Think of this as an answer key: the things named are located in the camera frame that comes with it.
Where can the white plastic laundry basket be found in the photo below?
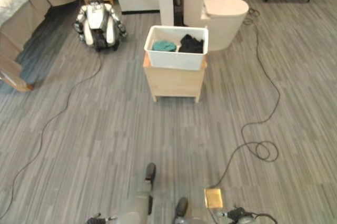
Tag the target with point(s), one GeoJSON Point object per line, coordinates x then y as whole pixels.
{"type": "Point", "coordinates": [176, 59]}

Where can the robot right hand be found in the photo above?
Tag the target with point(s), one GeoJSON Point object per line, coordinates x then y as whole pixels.
{"type": "Point", "coordinates": [238, 214]}

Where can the seated silver humanoid robot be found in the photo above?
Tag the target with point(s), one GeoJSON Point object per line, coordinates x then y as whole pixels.
{"type": "Point", "coordinates": [98, 21]}

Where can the beige bed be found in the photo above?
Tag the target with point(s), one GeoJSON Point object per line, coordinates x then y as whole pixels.
{"type": "Point", "coordinates": [18, 10]}

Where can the light wooden cabinet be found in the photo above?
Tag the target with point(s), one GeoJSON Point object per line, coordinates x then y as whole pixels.
{"type": "Point", "coordinates": [175, 83]}

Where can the black cloth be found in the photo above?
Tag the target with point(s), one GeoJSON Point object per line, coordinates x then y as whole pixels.
{"type": "Point", "coordinates": [191, 44]}

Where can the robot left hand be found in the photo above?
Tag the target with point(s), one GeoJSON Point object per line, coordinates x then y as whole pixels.
{"type": "Point", "coordinates": [98, 218]}

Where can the white toilet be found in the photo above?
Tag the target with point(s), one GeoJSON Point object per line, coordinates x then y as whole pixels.
{"type": "Point", "coordinates": [223, 15]}

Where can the teal cloth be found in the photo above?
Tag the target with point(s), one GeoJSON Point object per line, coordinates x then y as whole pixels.
{"type": "Point", "coordinates": [164, 46]}

